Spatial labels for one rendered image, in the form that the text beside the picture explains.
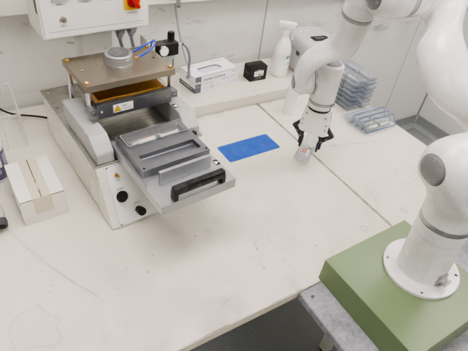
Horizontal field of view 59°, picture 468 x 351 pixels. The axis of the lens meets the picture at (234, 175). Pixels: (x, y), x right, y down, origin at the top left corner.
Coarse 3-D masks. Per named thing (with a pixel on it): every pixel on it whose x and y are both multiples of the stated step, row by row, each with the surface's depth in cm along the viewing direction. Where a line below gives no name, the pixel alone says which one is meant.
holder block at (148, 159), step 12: (192, 132) 118; (120, 144) 111; (144, 144) 112; (156, 144) 112; (168, 144) 113; (180, 144) 114; (192, 144) 116; (204, 144) 115; (132, 156) 107; (144, 156) 109; (156, 156) 111; (168, 156) 111; (180, 156) 109; (192, 156) 111; (144, 168) 104; (156, 168) 105
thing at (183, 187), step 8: (200, 176) 102; (208, 176) 102; (216, 176) 103; (224, 176) 106; (184, 184) 99; (192, 184) 100; (200, 184) 101; (176, 192) 98; (184, 192) 100; (176, 200) 100
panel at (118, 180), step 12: (108, 168) 114; (120, 168) 116; (108, 180) 115; (120, 180) 117; (132, 180) 119; (132, 192) 120; (120, 204) 119; (132, 204) 121; (144, 204) 123; (120, 216) 119; (132, 216) 121; (144, 216) 124
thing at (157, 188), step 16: (112, 144) 114; (128, 160) 110; (192, 160) 106; (208, 160) 109; (160, 176) 102; (176, 176) 105; (192, 176) 108; (144, 192) 104; (160, 192) 102; (192, 192) 103; (208, 192) 105; (160, 208) 99; (176, 208) 101
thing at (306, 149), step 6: (306, 138) 155; (312, 138) 155; (306, 144) 152; (312, 144) 152; (300, 150) 148; (306, 150) 149; (312, 150) 149; (294, 156) 145; (300, 156) 146; (306, 156) 146
